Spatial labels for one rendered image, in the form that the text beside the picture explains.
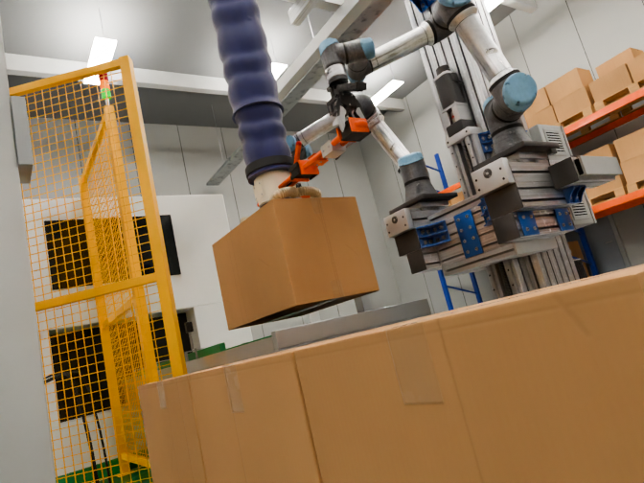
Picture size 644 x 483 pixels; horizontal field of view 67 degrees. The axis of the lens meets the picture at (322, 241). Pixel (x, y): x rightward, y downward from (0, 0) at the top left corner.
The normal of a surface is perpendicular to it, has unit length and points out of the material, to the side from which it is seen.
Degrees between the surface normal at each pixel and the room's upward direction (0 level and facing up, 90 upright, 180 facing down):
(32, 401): 90
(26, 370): 90
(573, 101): 90
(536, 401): 90
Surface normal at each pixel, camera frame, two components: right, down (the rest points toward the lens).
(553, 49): -0.82, 0.08
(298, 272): 0.54, -0.29
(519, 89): 0.04, -0.07
